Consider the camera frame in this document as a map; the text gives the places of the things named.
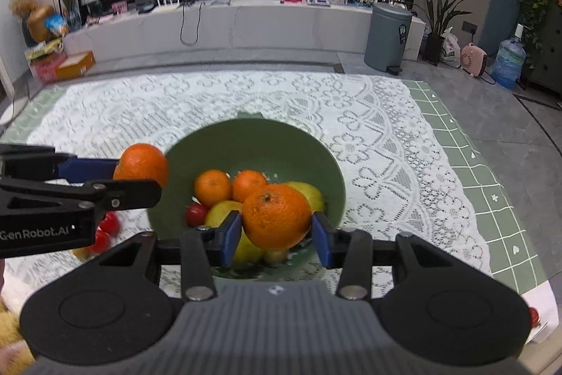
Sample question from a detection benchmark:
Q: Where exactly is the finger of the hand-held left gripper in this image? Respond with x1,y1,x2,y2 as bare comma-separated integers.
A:
0,179,164,212
0,143,120,185

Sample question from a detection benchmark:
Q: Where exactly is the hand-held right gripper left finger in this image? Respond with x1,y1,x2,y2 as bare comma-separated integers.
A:
90,209,243,301

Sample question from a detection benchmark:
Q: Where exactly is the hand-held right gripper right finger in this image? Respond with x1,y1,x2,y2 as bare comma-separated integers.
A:
311,212,462,300

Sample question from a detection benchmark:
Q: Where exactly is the orange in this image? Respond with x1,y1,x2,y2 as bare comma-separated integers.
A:
194,169,233,208
231,169,268,202
241,184,313,251
113,143,170,188

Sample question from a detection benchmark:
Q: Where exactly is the green bowl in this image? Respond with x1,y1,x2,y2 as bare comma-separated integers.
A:
147,111,345,281

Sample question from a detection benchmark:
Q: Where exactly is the yellow lemon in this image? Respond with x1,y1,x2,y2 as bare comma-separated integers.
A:
204,200,266,266
281,181,326,214

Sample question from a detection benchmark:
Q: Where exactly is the orange cardboard box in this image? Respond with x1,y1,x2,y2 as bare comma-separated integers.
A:
55,51,96,80

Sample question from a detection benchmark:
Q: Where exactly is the pink box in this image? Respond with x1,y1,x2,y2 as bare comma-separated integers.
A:
28,54,66,83

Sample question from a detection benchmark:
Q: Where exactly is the yellow-green flat box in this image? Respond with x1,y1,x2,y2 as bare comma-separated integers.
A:
25,40,63,62

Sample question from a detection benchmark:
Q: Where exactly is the white lace tablecloth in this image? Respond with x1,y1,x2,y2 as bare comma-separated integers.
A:
0,71,560,347
0,78,549,277

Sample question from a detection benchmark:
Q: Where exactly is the blue snack bag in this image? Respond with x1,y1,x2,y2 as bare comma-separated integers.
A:
44,15,70,37

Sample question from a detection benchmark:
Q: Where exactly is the woven pumpkin basket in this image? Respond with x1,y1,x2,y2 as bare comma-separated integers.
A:
26,6,55,44

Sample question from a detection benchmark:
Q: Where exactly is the dried flower bunch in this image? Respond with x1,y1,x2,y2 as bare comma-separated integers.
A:
9,0,38,18

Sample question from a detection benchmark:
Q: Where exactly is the grey pedal trash can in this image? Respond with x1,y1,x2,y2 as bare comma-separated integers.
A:
364,2,413,72

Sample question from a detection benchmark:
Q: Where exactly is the white plastic bag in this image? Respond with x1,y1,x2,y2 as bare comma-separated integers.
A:
440,28,462,69

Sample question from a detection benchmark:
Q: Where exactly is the pink fan heater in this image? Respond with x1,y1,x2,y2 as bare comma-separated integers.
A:
460,43,489,78

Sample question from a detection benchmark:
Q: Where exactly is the potted long-leaf plant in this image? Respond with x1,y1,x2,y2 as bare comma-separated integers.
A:
406,0,477,66

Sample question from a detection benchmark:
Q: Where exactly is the blue water jug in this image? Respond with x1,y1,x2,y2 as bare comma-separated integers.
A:
489,24,527,90

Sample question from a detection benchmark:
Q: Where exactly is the dark green cabinet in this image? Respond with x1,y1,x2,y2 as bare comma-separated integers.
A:
527,1,562,97

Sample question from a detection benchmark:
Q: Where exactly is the black hanging cable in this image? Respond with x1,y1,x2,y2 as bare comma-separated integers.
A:
180,1,205,46

